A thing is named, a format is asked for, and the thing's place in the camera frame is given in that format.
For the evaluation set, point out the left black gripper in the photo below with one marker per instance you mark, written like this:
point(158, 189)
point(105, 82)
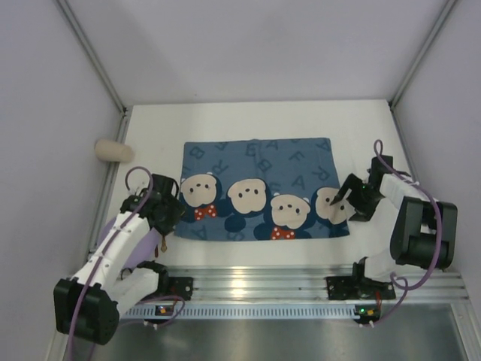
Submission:
point(165, 220)

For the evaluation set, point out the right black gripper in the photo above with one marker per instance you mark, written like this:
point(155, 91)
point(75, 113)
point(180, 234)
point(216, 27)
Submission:
point(353, 193)

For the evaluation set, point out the gold spoon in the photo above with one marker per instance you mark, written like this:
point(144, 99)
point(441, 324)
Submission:
point(163, 246)

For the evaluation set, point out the purple plastic plate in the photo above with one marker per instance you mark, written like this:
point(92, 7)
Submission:
point(143, 251)

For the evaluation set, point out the beige cup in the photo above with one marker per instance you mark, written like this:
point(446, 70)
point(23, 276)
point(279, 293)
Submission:
point(113, 151)

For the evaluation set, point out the blue cartoon bear placemat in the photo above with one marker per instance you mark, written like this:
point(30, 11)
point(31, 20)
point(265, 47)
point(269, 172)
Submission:
point(261, 190)

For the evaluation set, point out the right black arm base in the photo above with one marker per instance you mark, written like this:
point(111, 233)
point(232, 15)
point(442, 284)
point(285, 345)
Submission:
point(341, 288)

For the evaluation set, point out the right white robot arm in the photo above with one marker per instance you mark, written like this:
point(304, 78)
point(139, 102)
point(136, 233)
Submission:
point(425, 228)

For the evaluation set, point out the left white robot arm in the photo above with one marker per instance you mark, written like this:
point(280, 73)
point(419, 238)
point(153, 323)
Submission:
point(120, 273)

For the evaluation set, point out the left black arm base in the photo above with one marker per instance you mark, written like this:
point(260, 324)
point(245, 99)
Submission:
point(172, 286)

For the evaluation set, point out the slotted cable duct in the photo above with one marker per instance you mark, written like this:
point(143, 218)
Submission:
point(165, 311)

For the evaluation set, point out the aluminium mounting rail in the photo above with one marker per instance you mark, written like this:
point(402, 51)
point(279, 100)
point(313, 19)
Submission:
point(299, 284)

